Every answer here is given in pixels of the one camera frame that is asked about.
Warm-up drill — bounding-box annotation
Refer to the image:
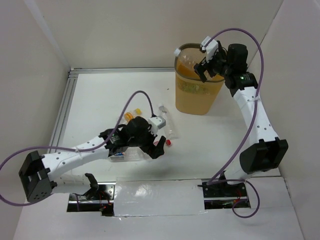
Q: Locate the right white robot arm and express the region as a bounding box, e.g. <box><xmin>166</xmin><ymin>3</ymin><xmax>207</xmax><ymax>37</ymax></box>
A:
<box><xmin>193</xmin><ymin>41</ymin><xmax>289</xmax><ymax>196</ymax></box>

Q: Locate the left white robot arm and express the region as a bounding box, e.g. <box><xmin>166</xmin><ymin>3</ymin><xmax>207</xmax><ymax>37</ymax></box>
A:
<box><xmin>18</xmin><ymin>116</ymin><xmax>166</xmax><ymax>204</ymax></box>

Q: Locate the clear bottle white cap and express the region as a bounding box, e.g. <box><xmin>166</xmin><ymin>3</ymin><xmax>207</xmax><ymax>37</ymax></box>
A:
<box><xmin>158</xmin><ymin>103</ymin><xmax>179</xmax><ymax>140</ymax></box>

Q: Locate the clear bottle blue-white cap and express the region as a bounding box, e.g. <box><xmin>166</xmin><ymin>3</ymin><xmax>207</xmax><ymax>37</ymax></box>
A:
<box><xmin>173</xmin><ymin>47</ymin><xmax>204</xmax><ymax>73</ymax></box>

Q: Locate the orange mesh waste bin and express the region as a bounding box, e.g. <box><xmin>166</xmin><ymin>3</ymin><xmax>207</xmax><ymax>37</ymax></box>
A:
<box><xmin>174</xmin><ymin>43</ymin><xmax>225</xmax><ymax>115</ymax></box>

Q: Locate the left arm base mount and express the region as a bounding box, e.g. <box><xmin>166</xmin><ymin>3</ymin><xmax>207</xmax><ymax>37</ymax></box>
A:
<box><xmin>66</xmin><ymin>182</ymin><xmax>116</xmax><ymax>217</ymax></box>

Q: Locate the red cap cola bottle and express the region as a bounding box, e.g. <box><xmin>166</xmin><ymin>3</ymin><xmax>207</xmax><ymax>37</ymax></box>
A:
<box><xmin>153</xmin><ymin>139</ymin><xmax>172</xmax><ymax>148</ymax></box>

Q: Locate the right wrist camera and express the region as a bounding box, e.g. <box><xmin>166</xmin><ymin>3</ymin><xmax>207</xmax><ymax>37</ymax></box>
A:
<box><xmin>200</xmin><ymin>36</ymin><xmax>219</xmax><ymax>63</ymax></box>

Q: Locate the aluminium frame rail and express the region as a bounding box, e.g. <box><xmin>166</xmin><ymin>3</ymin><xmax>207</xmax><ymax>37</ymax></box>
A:
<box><xmin>38</xmin><ymin>66</ymin><xmax>250</xmax><ymax>182</ymax></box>

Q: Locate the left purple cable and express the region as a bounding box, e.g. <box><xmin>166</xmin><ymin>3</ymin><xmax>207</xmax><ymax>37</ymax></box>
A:
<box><xmin>0</xmin><ymin>90</ymin><xmax>156</xmax><ymax>206</ymax></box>

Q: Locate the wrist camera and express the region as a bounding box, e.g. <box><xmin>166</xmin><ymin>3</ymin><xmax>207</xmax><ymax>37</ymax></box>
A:
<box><xmin>200</xmin><ymin>36</ymin><xmax>219</xmax><ymax>63</ymax></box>
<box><xmin>147</xmin><ymin>116</ymin><xmax>166</xmax><ymax>136</ymax></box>

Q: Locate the purple cable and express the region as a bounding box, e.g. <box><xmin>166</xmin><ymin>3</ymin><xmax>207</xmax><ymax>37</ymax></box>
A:
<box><xmin>208</xmin><ymin>27</ymin><xmax>265</xmax><ymax>219</ymax></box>
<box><xmin>0</xmin><ymin>90</ymin><xmax>156</xmax><ymax>206</ymax></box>

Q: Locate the clear bottle blue-orange label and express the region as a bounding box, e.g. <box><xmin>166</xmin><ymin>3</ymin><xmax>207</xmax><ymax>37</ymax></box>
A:
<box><xmin>109</xmin><ymin>147</ymin><xmax>145</xmax><ymax>163</ymax></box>

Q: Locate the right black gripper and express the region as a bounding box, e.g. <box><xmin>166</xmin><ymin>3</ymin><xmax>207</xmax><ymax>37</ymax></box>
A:
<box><xmin>194</xmin><ymin>46</ymin><xmax>232</xmax><ymax>83</ymax></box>

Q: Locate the orange label small bottle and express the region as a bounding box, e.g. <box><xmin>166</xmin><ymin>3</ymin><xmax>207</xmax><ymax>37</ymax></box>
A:
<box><xmin>120</xmin><ymin>108</ymin><xmax>142</xmax><ymax>124</ymax></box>

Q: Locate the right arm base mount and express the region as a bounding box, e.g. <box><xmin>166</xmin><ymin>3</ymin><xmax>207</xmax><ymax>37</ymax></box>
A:
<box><xmin>198</xmin><ymin>181</ymin><xmax>251</xmax><ymax>210</ymax></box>

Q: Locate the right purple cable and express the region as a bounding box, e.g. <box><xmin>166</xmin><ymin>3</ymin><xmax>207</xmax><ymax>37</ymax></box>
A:
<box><xmin>208</xmin><ymin>27</ymin><xmax>265</xmax><ymax>219</ymax></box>

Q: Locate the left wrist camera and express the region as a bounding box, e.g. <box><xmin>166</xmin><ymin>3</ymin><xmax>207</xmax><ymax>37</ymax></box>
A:
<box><xmin>147</xmin><ymin>116</ymin><xmax>166</xmax><ymax>136</ymax></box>

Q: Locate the silver tape sheet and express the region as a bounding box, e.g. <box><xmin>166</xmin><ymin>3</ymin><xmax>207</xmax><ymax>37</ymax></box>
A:
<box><xmin>113</xmin><ymin>179</ymin><xmax>206</xmax><ymax>217</ymax></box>

